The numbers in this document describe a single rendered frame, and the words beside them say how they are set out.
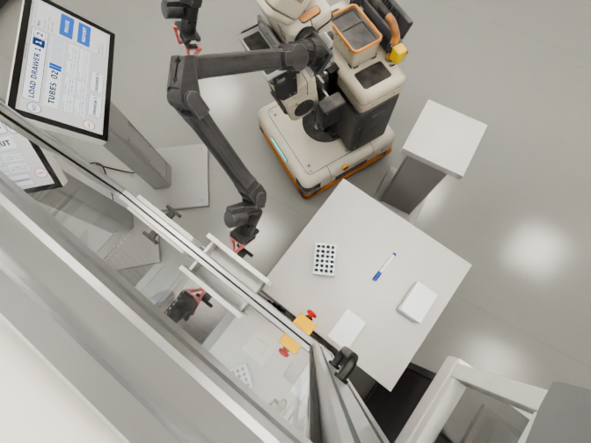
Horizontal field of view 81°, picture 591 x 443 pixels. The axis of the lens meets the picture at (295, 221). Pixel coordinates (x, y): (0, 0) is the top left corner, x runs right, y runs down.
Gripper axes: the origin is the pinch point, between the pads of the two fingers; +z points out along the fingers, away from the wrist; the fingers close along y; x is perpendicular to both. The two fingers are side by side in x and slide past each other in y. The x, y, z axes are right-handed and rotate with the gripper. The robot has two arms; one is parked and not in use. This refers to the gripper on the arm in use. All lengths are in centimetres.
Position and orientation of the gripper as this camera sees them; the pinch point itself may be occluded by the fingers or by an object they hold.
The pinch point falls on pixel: (237, 248)
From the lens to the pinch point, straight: 130.9
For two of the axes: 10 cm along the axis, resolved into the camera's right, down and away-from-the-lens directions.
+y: -4.6, 3.9, -8.0
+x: 8.0, 5.8, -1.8
